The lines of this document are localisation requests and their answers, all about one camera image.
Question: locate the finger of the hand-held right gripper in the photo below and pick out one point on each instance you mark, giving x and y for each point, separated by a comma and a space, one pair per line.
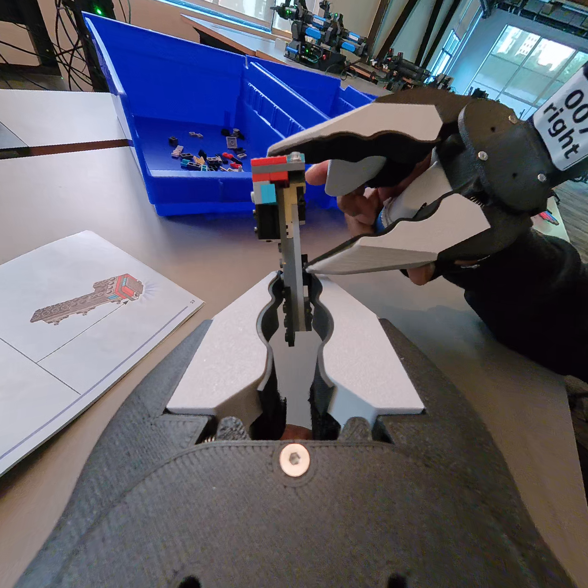
390, 117
413, 243

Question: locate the wood-edged table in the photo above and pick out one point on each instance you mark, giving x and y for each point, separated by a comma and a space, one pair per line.
55, 115

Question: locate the blue plastic parts bin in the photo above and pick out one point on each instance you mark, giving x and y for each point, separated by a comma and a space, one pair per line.
183, 92

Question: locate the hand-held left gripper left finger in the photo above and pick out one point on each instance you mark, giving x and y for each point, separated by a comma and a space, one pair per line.
220, 363

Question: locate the person's right hand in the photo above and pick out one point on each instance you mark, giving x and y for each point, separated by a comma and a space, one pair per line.
360, 211

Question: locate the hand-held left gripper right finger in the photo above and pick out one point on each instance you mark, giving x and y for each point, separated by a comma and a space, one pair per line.
367, 363

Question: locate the row of black robot arms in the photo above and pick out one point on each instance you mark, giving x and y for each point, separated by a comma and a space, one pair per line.
317, 32

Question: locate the toy brick truck model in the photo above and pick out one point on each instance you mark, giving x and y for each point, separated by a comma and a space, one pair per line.
275, 197

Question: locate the grey desk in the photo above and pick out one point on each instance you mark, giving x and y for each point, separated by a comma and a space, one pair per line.
206, 239

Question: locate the large glass window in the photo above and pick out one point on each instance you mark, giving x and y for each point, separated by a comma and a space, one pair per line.
523, 64

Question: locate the black device with green lights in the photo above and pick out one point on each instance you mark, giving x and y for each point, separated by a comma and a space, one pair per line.
27, 36

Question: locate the person's right forearm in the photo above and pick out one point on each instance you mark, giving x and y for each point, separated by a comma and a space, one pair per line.
528, 298

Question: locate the pile of loose toy bricks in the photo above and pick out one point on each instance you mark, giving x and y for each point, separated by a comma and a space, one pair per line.
206, 154

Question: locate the brick instruction booklet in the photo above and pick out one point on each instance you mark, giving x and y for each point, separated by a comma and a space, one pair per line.
82, 321

